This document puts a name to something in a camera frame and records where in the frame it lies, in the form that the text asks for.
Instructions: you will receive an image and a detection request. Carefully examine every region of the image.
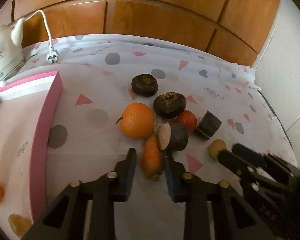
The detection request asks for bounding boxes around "yellow small fruit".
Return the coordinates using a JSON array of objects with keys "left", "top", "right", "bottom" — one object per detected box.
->
[{"left": 8, "top": 214, "right": 33, "bottom": 239}]

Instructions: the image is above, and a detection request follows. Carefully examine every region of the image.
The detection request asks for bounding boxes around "white ceramic electric kettle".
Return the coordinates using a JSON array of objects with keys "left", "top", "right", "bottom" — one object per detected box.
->
[{"left": 0, "top": 18, "right": 24, "bottom": 87}]

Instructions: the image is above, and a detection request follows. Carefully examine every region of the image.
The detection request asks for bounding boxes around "pink shallow box tray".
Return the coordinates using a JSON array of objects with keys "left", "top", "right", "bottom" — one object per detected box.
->
[{"left": 0, "top": 72, "right": 63, "bottom": 233}]

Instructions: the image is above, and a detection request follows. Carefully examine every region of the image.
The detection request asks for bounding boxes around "yellowish small potato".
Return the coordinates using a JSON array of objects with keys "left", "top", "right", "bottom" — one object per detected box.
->
[{"left": 208, "top": 139, "right": 227, "bottom": 160}]

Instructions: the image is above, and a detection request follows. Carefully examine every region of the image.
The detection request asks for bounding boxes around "small red tomato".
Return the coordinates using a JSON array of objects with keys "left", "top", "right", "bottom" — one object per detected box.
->
[{"left": 175, "top": 110, "right": 197, "bottom": 132}]

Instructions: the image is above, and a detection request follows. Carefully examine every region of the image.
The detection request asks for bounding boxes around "orange carrot piece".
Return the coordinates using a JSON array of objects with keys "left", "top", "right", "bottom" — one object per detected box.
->
[{"left": 141, "top": 132, "right": 163, "bottom": 181}]

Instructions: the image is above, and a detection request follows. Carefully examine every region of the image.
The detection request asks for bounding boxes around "dark round fruit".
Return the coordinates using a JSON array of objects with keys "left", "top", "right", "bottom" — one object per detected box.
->
[
  {"left": 131, "top": 73, "right": 159, "bottom": 97},
  {"left": 153, "top": 92, "right": 186, "bottom": 119}
]

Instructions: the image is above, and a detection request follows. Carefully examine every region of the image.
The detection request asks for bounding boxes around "white power cord with plug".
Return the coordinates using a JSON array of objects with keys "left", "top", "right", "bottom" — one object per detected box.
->
[{"left": 22, "top": 9, "right": 60, "bottom": 65}]

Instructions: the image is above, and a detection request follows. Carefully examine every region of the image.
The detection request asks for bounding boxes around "dark cut radish half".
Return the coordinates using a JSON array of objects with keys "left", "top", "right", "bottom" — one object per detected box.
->
[{"left": 157, "top": 122, "right": 189, "bottom": 151}]

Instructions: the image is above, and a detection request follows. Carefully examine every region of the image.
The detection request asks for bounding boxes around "dark cut radish piece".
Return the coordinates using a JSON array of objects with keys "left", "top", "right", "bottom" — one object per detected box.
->
[{"left": 194, "top": 111, "right": 222, "bottom": 140}]

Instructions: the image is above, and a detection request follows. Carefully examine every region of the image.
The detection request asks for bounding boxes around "large orange with stem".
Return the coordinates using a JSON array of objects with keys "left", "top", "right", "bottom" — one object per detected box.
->
[{"left": 115, "top": 102, "right": 155, "bottom": 140}]

